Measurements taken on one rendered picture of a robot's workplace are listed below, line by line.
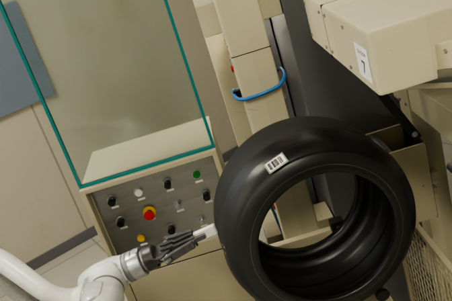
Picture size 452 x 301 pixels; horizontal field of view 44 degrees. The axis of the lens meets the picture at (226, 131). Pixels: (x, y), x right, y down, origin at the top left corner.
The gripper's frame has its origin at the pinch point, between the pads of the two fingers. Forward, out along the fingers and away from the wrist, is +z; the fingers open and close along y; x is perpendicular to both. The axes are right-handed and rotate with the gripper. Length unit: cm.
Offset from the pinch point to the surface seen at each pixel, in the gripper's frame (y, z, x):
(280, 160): -11.7, 29.4, -17.4
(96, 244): 239, -127, 107
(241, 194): -11.1, 16.0, -12.5
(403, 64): -34, 61, -37
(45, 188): 247, -140, 49
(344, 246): 13, 37, 34
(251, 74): 28, 33, -30
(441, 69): -37, 68, -34
